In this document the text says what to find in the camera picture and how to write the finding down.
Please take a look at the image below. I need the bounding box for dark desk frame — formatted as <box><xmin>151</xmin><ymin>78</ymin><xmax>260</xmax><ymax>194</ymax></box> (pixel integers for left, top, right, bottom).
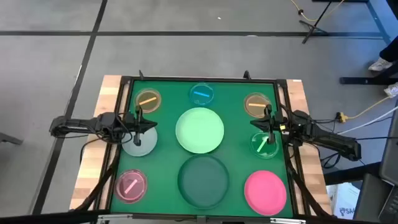
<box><xmin>312</xmin><ymin>0</ymin><xmax>393</xmax><ymax>45</ymax></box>

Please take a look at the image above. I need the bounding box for green table mat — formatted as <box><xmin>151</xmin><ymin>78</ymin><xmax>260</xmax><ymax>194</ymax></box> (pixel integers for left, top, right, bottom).
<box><xmin>109</xmin><ymin>79</ymin><xmax>295</xmax><ymax>218</ymax></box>

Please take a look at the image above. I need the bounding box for pink plastic plate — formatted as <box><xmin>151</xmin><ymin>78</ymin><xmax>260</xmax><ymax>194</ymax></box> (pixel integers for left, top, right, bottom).
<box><xmin>244</xmin><ymin>170</ymin><xmax>287</xmax><ymax>217</ymax></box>

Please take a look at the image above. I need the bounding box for black floor bar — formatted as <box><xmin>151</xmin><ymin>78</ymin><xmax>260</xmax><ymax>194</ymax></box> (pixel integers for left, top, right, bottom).
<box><xmin>323</xmin><ymin>161</ymin><xmax>384</xmax><ymax>186</ymax></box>

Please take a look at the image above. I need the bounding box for black crossbar with silver brackets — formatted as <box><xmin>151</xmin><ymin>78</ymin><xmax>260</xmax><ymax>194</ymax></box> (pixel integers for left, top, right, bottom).
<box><xmin>0</xmin><ymin>208</ymin><xmax>352</xmax><ymax>224</ymax></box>

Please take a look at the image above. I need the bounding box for large light green plastic plate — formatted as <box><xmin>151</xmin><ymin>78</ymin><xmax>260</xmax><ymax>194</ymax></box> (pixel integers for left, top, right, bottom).
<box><xmin>175</xmin><ymin>107</ymin><xmax>225</xmax><ymax>154</ymax></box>

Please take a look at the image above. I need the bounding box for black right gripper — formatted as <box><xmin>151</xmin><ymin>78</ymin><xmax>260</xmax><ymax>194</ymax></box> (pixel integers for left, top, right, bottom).
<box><xmin>250</xmin><ymin>104</ymin><xmax>292</xmax><ymax>145</ymax></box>

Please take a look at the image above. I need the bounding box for black tripod stand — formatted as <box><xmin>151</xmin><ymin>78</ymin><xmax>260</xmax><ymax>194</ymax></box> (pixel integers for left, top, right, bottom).
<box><xmin>298</xmin><ymin>0</ymin><xmax>333</xmax><ymax>45</ymax></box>

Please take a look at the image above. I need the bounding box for large dark green plastic plate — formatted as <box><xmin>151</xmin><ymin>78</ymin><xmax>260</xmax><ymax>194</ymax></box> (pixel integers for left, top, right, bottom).
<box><xmin>177</xmin><ymin>154</ymin><xmax>231</xmax><ymax>210</ymax></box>

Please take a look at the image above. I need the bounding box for grey floor object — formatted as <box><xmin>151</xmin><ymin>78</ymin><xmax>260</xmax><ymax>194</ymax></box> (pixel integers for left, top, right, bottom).
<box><xmin>0</xmin><ymin>132</ymin><xmax>24</xmax><ymax>146</ymax></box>

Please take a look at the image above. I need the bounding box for white cable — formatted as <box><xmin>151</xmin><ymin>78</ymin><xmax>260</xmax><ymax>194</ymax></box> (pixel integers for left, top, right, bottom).
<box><xmin>337</xmin><ymin>105</ymin><xmax>398</xmax><ymax>136</ymax></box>

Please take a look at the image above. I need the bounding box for black cable sleeve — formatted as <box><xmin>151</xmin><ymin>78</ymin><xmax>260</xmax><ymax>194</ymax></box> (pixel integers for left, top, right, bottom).
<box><xmin>286</xmin><ymin>155</ymin><xmax>332</xmax><ymax>218</ymax></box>
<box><xmin>73</xmin><ymin>154</ymin><xmax>121</xmax><ymax>212</ymax></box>

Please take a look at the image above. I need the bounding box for small grey plastic plate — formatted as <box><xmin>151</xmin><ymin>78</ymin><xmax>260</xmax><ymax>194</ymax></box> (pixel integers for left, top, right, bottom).
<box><xmin>121</xmin><ymin>126</ymin><xmax>159</xmax><ymax>157</ymax></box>

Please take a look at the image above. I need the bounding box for thin yellow cable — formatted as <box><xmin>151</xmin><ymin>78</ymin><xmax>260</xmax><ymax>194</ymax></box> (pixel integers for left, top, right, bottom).
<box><xmin>290</xmin><ymin>0</ymin><xmax>346</xmax><ymax>22</ymax></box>

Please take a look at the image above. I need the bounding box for yellow extension cable with plug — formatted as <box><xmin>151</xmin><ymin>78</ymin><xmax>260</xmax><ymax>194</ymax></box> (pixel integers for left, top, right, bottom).
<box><xmin>335</xmin><ymin>95</ymin><xmax>393</xmax><ymax>123</ymax></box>

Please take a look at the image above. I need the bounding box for person's leg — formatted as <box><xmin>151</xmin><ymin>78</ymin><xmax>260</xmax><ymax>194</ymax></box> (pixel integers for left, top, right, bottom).
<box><xmin>379</xmin><ymin>32</ymin><xmax>398</xmax><ymax>63</ymax></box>

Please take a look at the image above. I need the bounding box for transparent green plastic dish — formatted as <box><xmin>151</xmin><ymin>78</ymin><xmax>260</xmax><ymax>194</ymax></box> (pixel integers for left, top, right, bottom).
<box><xmin>249</xmin><ymin>131</ymin><xmax>280</xmax><ymax>159</ymax></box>

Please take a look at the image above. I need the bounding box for grey cabinet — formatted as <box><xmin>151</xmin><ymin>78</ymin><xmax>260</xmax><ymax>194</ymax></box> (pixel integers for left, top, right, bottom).
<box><xmin>353</xmin><ymin>101</ymin><xmax>398</xmax><ymax>224</ymax></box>

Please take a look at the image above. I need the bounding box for transparent pink plastic dish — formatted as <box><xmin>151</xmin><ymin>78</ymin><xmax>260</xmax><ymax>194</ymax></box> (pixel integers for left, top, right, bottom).
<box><xmin>114</xmin><ymin>169</ymin><xmax>148</xmax><ymax>204</ymax></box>

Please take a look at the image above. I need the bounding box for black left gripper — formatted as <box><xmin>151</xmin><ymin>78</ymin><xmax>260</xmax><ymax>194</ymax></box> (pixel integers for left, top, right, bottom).
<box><xmin>123</xmin><ymin>105</ymin><xmax>158</xmax><ymax>147</ymax></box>

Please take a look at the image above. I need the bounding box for person's shoe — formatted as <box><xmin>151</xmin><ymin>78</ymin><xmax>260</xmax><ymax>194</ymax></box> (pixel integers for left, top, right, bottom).
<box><xmin>368</xmin><ymin>57</ymin><xmax>394</xmax><ymax>73</ymax></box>
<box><xmin>384</xmin><ymin>82</ymin><xmax>398</xmax><ymax>98</ymax></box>

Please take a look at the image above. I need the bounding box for white cardboard box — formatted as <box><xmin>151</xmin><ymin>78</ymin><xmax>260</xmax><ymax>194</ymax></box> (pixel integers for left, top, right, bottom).
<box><xmin>326</xmin><ymin>182</ymin><xmax>361</xmax><ymax>220</ymax></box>

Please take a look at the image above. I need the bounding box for transparent blue plastic dish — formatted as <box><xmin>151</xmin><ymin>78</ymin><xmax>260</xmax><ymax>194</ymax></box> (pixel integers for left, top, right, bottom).
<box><xmin>188</xmin><ymin>82</ymin><xmax>215</xmax><ymax>106</ymax></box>

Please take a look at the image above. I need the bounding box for transparent orange plastic dish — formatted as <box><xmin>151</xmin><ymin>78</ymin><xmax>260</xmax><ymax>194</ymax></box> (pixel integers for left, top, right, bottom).
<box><xmin>134</xmin><ymin>88</ymin><xmax>162</xmax><ymax>114</ymax></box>
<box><xmin>243</xmin><ymin>92</ymin><xmax>272</xmax><ymax>119</ymax></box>

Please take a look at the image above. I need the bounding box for black desk foot bar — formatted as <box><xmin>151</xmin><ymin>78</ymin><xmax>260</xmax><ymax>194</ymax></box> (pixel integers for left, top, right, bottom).
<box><xmin>339</xmin><ymin>63</ymin><xmax>398</xmax><ymax>86</ymax></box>

